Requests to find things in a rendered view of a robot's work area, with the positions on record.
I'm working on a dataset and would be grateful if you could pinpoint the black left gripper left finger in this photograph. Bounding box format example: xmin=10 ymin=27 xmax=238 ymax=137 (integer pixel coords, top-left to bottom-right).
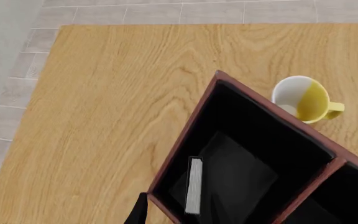
xmin=122 ymin=192 xmax=149 ymax=224

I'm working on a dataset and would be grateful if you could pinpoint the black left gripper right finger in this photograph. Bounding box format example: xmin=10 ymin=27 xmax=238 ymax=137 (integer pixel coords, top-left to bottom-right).
xmin=209 ymin=194 xmax=231 ymax=224

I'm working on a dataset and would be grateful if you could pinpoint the red-brown desk caddy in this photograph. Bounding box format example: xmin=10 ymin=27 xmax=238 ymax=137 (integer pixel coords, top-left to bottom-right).
xmin=146 ymin=69 xmax=358 ymax=224

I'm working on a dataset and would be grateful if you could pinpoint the white and yellow mug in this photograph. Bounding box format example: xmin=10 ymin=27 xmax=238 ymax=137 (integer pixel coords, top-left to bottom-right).
xmin=270 ymin=75 xmax=346 ymax=125

